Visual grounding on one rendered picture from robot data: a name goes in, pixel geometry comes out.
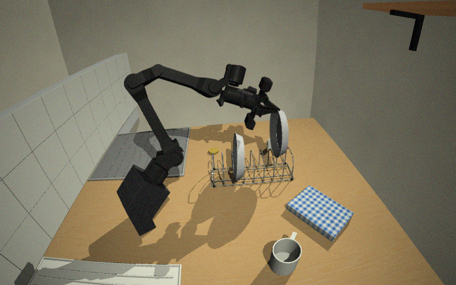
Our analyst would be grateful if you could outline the dark grey tiled splashback wall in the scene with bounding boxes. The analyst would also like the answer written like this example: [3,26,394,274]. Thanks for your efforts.
[0,53,139,285]

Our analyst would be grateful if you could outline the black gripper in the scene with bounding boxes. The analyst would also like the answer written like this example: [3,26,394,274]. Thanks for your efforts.
[237,77,280,130]

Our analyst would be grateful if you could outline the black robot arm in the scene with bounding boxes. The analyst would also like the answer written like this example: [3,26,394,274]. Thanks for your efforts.
[124,64,246,185]

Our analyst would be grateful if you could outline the blue and white checkered towel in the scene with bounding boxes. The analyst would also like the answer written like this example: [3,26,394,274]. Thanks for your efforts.
[286,185,354,241]

